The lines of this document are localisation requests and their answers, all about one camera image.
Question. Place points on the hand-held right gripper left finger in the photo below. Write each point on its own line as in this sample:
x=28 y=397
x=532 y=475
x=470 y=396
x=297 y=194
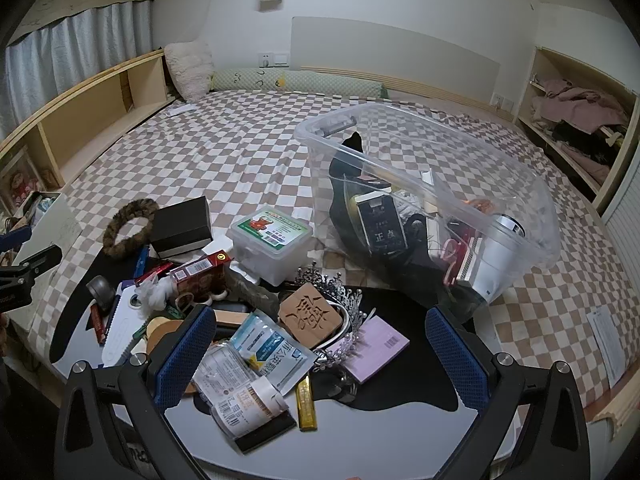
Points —
x=182 y=355

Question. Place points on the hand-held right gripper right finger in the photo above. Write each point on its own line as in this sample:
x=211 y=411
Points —
x=457 y=360

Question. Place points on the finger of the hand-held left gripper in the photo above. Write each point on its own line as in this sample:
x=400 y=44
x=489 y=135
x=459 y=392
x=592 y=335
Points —
x=35 y=261
x=15 y=238

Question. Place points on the blue white mask packet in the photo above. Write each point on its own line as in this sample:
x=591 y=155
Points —
x=265 y=345

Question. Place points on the silver beaded tiara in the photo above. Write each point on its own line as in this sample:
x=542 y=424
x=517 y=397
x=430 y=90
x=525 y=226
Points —
x=327 y=287

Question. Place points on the clear plastic storage box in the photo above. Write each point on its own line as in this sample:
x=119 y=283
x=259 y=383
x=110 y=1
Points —
x=450 y=160

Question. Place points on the round wooden piece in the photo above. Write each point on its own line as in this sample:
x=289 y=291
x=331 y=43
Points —
x=162 y=332

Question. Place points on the white marbled box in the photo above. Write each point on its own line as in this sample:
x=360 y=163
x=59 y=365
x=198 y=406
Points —
x=55 y=230

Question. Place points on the clear plastic packet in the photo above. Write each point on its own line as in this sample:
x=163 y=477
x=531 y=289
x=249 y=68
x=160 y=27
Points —
x=220 y=370

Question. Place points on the framed doll decoration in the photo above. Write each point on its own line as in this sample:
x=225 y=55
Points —
x=20 y=182

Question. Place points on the tan wooden piece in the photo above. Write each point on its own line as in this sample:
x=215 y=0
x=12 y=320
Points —
x=230 y=319

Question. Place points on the white labelled bottle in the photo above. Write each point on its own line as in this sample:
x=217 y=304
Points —
x=245 y=407

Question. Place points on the pink sticky notepad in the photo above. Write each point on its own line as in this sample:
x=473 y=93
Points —
x=375 y=350

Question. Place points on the red printed carton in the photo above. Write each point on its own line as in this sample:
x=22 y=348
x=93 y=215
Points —
x=200 y=270

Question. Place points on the red marker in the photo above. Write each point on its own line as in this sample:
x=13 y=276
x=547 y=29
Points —
x=155 y=271

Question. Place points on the grey brown lump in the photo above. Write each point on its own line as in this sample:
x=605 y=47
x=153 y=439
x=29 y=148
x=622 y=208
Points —
x=250 y=292

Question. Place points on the white tumbler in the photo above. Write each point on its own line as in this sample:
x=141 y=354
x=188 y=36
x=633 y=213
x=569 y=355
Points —
x=492 y=265

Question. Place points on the red box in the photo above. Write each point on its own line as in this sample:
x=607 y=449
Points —
x=452 y=252

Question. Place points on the black flat pad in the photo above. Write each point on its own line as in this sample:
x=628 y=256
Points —
x=270 y=432

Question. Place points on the brown furry headband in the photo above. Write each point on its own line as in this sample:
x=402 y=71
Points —
x=142 y=206

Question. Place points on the black cardboard box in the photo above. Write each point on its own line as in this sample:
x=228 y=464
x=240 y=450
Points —
x=180 y=225

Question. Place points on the white plastic box green label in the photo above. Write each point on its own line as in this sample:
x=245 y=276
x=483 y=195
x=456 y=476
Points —
x=270 y=255

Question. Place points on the gold foil bar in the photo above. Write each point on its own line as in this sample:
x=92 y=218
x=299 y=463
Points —
x=306 y=405

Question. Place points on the carved wooden plaque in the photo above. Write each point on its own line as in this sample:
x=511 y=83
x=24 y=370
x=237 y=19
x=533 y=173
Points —
x=310 y=312

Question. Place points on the wooden bedside shelf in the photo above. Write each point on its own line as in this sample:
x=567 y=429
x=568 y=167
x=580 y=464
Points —
x=90 y=110

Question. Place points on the white printed paper sheet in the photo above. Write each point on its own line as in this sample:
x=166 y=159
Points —
x=607 y=345

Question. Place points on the dark printed box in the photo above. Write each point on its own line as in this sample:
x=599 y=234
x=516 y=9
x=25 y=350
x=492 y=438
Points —
x=380 y=222

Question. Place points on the grey curtain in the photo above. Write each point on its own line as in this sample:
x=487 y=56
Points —
x=75 y=40

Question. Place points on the checkered bed sheet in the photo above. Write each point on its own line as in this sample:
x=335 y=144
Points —
x=225 y=150

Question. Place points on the small white paper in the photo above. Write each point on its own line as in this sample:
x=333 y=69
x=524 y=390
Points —
x=180 y=109

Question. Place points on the white slatted wardrobe door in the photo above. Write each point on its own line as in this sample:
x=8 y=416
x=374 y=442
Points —
x=625 y=220

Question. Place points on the pink folded cloth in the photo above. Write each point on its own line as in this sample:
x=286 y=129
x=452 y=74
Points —
x=592 y=167

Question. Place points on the white fluffy pillow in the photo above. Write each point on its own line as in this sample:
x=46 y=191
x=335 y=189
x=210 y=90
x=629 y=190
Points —
x=190 y=70

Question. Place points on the black clothes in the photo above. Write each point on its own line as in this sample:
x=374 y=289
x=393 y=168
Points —
x=590 y=145

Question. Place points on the wooden wardrobe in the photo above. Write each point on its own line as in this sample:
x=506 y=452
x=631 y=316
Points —
x=525 y=95

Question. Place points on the pink crumpled clothes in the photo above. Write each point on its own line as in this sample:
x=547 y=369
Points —
x=575 y=105

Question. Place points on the green bolster pillow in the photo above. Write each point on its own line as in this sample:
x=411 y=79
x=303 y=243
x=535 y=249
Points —
x=300 y=82

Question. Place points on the white headboard panel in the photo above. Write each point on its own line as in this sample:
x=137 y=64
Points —
x=400 y=55

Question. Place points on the white wall socket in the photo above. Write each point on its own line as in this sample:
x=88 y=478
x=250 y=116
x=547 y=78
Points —
x=502 y=102

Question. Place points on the white wall switch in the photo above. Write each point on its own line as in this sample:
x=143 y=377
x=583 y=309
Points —
x=274 y=60

